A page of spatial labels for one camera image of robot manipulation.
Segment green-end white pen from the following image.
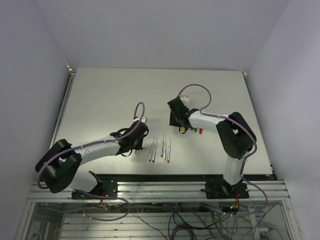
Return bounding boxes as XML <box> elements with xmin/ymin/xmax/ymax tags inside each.
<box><xmin>160</xmin><ymin>134</ymin><xmax>165</xmax><ymax>158</ymax></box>

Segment red-end white pen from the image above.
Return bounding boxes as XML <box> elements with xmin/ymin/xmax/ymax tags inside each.
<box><xmin>148</xmin><ymin>137</ymin><xmax>156</xmax><ymax>162</ymax></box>

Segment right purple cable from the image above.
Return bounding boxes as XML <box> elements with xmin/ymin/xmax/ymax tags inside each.
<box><xmin>177</xmin><ymin>83</ymin><xmax>270</xmax><ymax>218</ymax></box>

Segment floor cable bundle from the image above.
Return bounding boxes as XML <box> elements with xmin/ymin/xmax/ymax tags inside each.
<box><xmin>82</xmin><ymin>197</ymin><xmax>271</xmax><ymax>240</ymax></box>

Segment blue-end white pen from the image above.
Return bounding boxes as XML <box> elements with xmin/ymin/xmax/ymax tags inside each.
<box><xmin>151</xmin><ymin>137</ymin><xmax>158</xmax><ymax>163</ymax></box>

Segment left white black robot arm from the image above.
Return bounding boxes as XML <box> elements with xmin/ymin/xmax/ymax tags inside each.
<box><xmin>35</xmin><ymin>119</ymin><xmax>149</xmax><ymax>199</ymax></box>

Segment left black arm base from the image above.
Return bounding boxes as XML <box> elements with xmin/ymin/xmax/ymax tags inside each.
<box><xmin>69</xmin><ymin>171</ymin><xmax>118</xmax><ymax>200</ymax></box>

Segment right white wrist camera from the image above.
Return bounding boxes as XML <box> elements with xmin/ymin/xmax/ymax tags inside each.
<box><xmin>179</xmin><ymin>95</ymin><xmax>190</xmax><ymax>103</ymax></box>

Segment magenta-end white pen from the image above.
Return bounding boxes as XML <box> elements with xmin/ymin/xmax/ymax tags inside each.
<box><xmin>166</xmin><ymin>138</ymin><xmax>172</xmax><ymax>163</ymax></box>

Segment yellow-end white pen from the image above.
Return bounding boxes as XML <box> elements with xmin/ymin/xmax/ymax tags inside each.
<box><xmin>162</xmin><ymin>136</ymin><xmax>168</xmax><ymax>161</ymax></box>

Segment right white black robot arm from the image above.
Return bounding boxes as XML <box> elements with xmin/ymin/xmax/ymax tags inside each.
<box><xmin>167</xmin><ymin>96</ymin><xmax>258</xmax><ymax>198</ymax></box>

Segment aluminium rail frame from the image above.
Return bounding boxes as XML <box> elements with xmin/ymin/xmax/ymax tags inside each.
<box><xmin>20</xmin><ymin>68</ymin><xmax>301</xmax><ymax>240</ymax></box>

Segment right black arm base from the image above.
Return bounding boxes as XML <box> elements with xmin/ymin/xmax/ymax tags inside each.
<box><xmin>200</xmin><ymin>179</ymin><xmax>249</xmax><ymax>199</ymax></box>

